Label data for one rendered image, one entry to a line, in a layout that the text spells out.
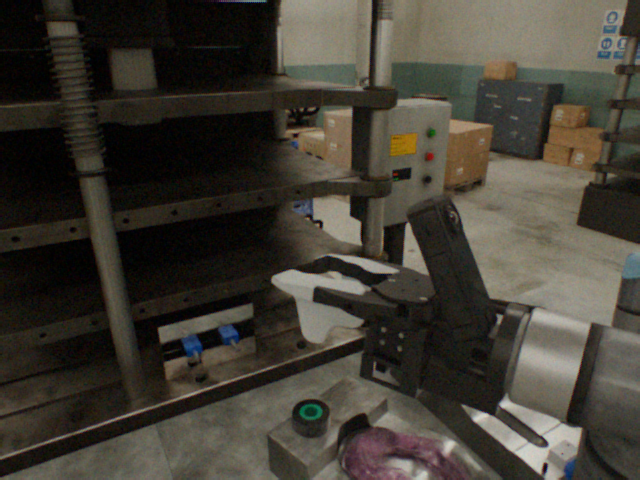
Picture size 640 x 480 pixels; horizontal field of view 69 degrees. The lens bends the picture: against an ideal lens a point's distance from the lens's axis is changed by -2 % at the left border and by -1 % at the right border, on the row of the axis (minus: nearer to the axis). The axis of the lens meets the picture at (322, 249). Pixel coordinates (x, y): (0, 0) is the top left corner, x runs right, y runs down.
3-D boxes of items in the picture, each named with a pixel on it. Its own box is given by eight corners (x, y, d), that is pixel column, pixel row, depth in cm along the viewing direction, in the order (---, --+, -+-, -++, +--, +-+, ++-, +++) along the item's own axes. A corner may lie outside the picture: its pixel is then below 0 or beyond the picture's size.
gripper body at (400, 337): (350, 375, 40) (491, 432, 34) (360, 282, 38) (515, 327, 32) (388, 342, 47) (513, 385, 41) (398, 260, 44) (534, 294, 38)
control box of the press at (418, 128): (421, 438, 214) (459, 103, 154) (365, 465, 200) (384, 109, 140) (392, 408, 231) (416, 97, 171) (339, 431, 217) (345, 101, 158)
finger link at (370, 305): (307, 309, 38) (415, 330, 36) (308, 291, 38) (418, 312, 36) (323, 289, 43) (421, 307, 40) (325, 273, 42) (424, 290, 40)
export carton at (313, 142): (351, 167, 617) (351, 136, 601) (322, 172, 594) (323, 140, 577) (323, 158, 664) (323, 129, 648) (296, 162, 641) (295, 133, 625)
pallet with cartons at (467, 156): (486, 185, 592) (494, 125, 562) (449, 198, 541) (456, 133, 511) (409, 168, 672) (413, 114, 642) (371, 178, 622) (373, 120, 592)
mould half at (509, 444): (618, 462, 104) (635, 415, 98) (542, 515, 92) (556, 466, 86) (458, 347, 143) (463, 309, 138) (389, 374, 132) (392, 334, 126)
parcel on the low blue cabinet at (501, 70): (517, 80, 737) (520, 60, 725) (504, 80, 719) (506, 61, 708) (494, 78, 768) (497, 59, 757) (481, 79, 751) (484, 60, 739)
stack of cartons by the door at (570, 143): (608, 170, 665) (623, 110, 631) (596, 173, 648) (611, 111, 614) (552, 158, 729) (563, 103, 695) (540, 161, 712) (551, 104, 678)
